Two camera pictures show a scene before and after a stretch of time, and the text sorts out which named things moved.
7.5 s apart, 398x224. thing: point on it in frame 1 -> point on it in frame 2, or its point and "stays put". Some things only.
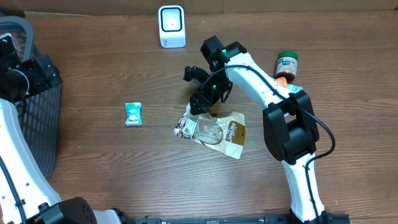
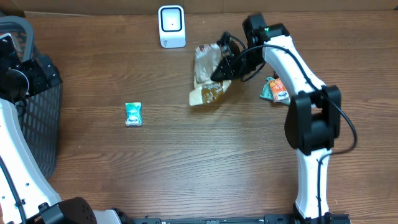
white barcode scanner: (171, 25) stays put
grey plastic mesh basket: (40, 114) stays put
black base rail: (268, 219) stays put
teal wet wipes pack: (293, 88) -> (267, 91)
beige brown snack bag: (226, 134) -> (207, 91)
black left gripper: (50, 73) stays put
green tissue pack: (134, 114) stays put
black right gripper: (214, 99) -> (228, 65)
